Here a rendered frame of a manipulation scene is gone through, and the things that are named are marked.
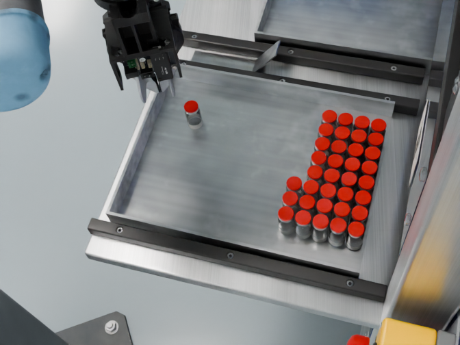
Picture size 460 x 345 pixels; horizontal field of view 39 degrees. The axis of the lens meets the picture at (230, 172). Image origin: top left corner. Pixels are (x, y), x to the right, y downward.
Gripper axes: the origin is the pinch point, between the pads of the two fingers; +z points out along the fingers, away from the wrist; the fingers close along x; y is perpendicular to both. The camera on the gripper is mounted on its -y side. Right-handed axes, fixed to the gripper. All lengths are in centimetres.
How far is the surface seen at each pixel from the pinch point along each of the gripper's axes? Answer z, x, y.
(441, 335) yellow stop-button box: -1.0, 23.2, 39.0
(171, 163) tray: 13.9, -1.3, 4.3
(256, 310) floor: 102, 7, 1
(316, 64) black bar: 13.1, 23.0, -7.0
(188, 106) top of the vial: 9.4, 2.9, -1.7
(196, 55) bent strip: 14.0, 5.6, -14.3
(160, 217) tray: 13.9, -4.1, 12.3
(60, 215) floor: 102, -43, -39
